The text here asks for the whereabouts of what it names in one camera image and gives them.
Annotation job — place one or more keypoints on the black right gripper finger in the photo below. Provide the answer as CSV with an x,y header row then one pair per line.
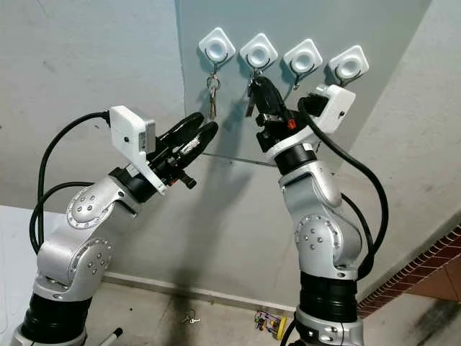
x,y
274,104
261,108

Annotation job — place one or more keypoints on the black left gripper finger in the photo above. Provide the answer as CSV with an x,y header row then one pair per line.
x,y
182,128
198,143

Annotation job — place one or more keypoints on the black-headed key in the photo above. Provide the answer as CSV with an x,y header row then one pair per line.
x,y
251,102

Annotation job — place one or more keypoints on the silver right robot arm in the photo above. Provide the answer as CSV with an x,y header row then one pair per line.
x,y
320,231

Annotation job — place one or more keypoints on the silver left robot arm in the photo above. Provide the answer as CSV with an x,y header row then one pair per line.
x,y
75,241

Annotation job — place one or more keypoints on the small silver keys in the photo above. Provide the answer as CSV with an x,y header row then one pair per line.
x,y
191,317

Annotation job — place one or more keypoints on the white baseboard strip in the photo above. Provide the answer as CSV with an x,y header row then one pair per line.
x,y
202,292

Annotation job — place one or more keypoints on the white rod with black tip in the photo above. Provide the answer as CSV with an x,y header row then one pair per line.
x,y
108,337

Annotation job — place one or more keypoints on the white table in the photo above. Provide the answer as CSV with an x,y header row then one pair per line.
x,y
18,274

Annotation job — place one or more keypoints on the red brick ledge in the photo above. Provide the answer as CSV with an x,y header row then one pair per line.
x,y
418,270

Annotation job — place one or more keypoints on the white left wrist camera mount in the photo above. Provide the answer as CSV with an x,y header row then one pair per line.
x,y
126,137

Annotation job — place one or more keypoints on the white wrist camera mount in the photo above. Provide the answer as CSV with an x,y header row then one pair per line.
x,y
337,104
126,137

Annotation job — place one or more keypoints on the white square wall hook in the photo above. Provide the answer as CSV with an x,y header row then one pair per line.
x,y
258,52
302,58
217,47
348,65

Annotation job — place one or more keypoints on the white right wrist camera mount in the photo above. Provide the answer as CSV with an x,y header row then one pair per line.
x,y
337,104

